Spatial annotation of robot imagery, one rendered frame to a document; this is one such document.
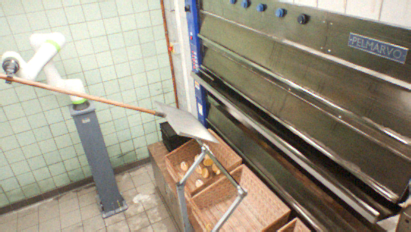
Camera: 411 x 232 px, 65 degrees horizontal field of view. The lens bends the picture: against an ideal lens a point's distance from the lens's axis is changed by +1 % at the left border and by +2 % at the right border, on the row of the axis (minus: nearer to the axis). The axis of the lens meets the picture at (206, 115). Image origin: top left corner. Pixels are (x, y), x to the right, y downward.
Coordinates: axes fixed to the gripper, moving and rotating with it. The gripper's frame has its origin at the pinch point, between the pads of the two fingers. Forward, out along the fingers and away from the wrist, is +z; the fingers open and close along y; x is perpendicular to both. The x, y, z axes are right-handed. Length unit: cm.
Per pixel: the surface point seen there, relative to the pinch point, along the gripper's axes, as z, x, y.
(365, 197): 138, -128, -34
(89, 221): -61, -101, 151
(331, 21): 100, -101, -93
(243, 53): 34, -115, -65
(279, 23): 66, -105, -87
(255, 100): 49, -129, -41
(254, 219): 65, -166, 40
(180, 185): 41, -109, 32
